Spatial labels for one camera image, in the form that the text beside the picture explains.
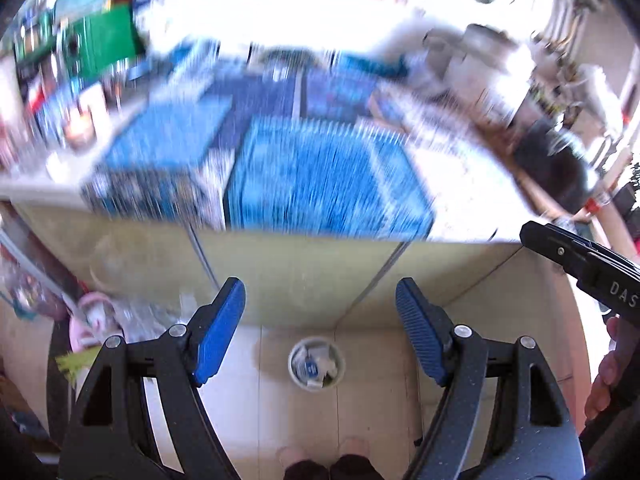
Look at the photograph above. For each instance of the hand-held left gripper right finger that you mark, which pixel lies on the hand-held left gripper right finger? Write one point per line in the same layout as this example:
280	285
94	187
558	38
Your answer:
422	335

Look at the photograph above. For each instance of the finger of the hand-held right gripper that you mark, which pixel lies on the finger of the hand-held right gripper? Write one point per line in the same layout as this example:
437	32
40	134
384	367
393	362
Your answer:
550	245

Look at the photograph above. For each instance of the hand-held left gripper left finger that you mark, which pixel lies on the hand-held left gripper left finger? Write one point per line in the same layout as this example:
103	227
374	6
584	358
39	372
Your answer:
217	335

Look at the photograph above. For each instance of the white round waste bin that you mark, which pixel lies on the white round waste bin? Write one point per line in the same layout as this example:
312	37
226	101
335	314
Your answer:
295	377

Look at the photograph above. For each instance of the person's right hand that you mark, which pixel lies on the person's right hand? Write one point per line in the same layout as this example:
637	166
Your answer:
620	360

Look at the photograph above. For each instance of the dark blurred object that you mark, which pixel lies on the dark blurred object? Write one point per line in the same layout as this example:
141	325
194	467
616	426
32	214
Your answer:
555	165

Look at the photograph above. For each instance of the blue and white small box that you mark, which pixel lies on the blue and white small box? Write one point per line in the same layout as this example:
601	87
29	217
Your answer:
312	367

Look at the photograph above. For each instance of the pale green counter cabinet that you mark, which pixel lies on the pale green counter cabinet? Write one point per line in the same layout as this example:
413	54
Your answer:
300	270

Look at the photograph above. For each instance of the pink white mesh object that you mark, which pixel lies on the pink white mesh object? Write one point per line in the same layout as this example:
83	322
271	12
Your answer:
95	317

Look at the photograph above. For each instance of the yellow green wrapper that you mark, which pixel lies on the yellow green wrapper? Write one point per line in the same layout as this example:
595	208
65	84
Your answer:
75	362

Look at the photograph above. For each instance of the person's dark red trousers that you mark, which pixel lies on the person's dark red trousers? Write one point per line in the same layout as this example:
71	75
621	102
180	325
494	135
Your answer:
330	469

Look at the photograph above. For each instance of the blue cloth mat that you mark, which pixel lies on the blue cloth mat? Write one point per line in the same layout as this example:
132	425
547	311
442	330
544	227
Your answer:
325	180

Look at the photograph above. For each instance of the white blurred container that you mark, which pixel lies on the white blurred container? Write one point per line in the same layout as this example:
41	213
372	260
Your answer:
480	65

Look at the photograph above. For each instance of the stack of dark blue packets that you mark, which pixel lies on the stack of dark blue packets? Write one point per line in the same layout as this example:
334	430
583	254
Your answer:
255	100

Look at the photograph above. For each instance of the green box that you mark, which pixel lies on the green box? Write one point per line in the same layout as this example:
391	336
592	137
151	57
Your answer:
102	40

